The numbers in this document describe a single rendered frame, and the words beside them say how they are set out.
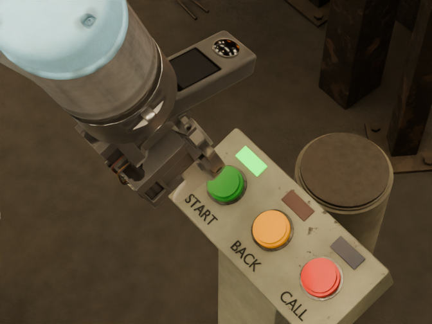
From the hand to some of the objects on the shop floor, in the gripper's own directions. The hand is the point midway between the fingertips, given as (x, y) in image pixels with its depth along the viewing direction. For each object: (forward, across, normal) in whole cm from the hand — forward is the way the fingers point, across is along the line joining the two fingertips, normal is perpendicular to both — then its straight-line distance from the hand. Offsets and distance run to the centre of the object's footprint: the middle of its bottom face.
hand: (211, 164), depth 97 cm
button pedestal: (+63, +7, -21) cm, 67 cm away
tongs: (+80, -83, +26) cm, 118 cm away
